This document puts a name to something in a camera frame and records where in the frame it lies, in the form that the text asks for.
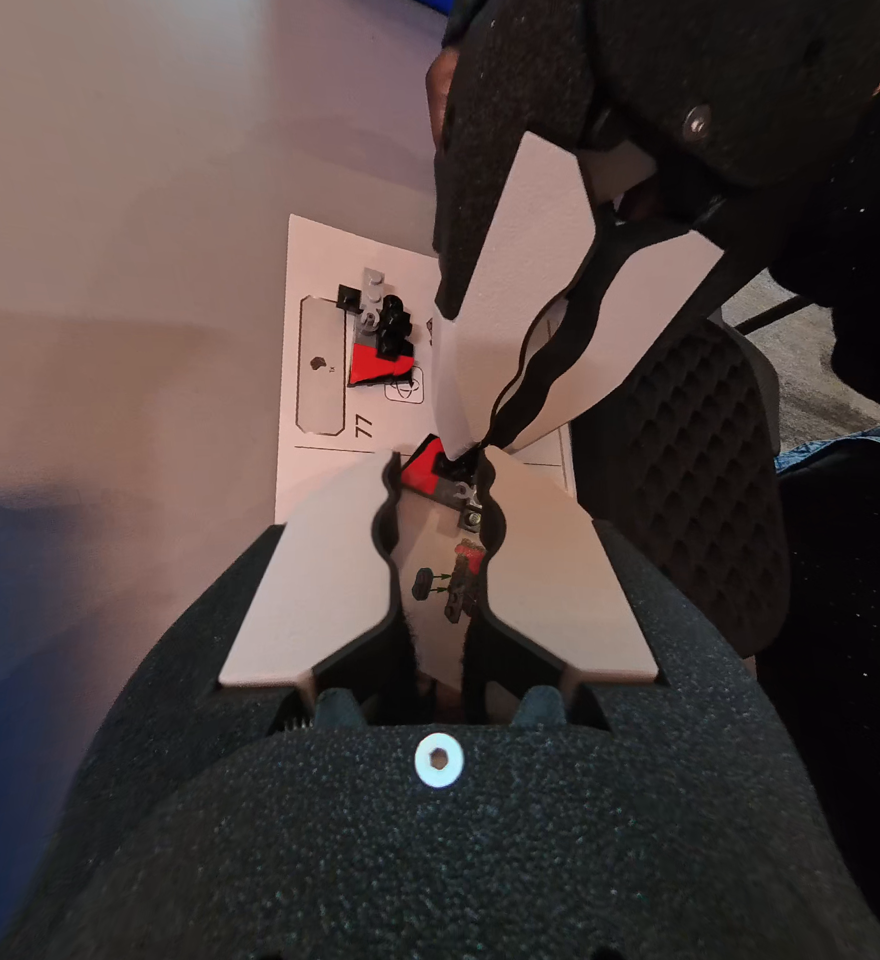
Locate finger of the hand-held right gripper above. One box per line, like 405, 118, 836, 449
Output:
438, 131, 600, 462
487, 223, 726, 456

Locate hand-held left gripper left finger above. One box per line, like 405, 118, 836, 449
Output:
218, 448, 422, 702

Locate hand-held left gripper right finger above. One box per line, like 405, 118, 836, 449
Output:
461, 450, 662, 705

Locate red grey toy brick assembly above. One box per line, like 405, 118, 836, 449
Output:
337, 267, 416, 389
401, 433, 489, 535

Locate person's right hand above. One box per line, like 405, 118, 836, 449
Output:
425, 46, 457, 144

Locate black mesh chair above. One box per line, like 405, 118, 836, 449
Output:
571, 296, 816, 663

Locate white instruction sheet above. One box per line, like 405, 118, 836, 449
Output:
273, 213, 577, 706

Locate black sparkly garment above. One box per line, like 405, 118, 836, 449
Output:
755, 71, 880, 960

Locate person's blue jeans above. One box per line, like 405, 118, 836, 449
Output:
776, 420, 880, 475

